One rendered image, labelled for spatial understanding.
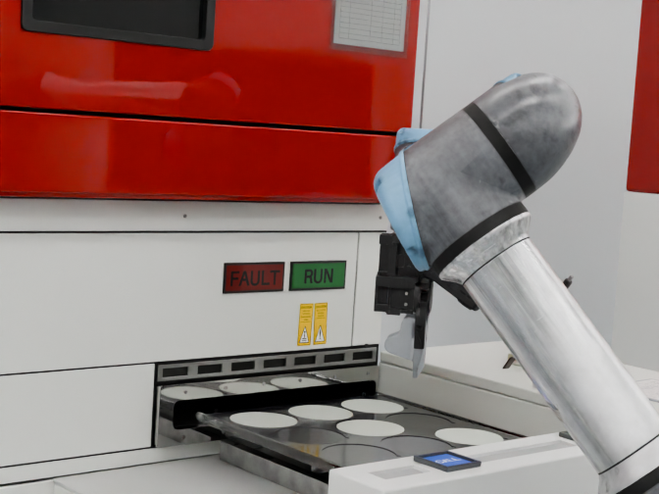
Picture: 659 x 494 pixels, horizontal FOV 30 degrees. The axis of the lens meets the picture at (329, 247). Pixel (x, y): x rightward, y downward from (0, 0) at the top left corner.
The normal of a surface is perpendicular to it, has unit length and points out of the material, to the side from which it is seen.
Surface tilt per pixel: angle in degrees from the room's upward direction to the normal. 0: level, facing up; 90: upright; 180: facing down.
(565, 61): 90
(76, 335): 90
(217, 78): 90
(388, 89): 90
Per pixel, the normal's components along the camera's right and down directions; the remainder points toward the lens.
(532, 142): 0.27, 0.09
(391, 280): -0.15, 0.08
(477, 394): -0.77, 0.01
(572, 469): 0.64, 0.11
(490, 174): 0.07, 0.22
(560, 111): 0.62, -0.30
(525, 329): -0.47, 0.11
